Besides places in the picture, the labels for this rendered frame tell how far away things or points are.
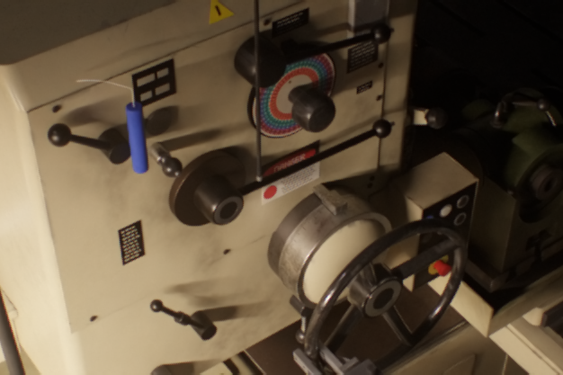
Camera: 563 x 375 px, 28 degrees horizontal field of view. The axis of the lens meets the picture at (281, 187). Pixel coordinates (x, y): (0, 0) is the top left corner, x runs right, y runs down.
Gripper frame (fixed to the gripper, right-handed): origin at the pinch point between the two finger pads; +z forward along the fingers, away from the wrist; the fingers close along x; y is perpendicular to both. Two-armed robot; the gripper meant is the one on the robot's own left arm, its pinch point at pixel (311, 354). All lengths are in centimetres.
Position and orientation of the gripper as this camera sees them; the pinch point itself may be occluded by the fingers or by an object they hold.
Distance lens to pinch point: 202.1
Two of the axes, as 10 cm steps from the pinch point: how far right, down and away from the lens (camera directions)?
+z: -5.8, -5.6, 6.0
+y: -1.1, -6.7, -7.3
